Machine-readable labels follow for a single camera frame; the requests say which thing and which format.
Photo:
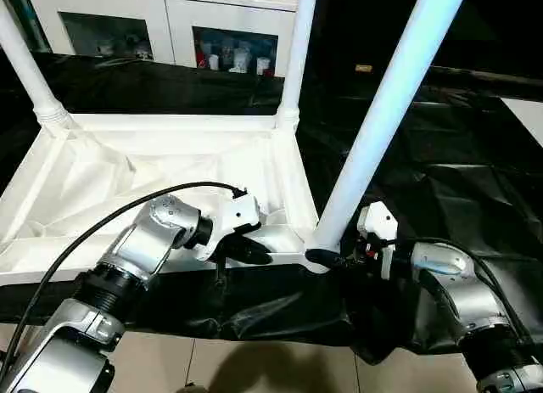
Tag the white plastic table top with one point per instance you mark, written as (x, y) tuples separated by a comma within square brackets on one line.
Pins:
[(106, 168)]

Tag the white plastic table leg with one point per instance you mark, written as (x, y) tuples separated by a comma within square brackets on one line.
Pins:
[(390, 104), (25, 62), (299, 49)]

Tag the black shiny mat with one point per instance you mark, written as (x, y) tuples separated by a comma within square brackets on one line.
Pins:
[(275, 308)]

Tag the dark rounded robot foot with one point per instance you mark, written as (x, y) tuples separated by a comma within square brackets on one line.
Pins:
[(191, 389)]

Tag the small tan block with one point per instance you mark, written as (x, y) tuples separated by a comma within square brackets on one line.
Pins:
[(364, 67)]

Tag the long dark tube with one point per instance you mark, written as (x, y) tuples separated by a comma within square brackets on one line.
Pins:
[(479, 79)]

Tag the white flat item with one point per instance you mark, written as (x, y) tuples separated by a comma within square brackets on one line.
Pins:
[(528, 121)]

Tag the white cabinet with glass doors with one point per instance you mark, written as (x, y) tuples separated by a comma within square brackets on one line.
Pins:
[(169, 7)]

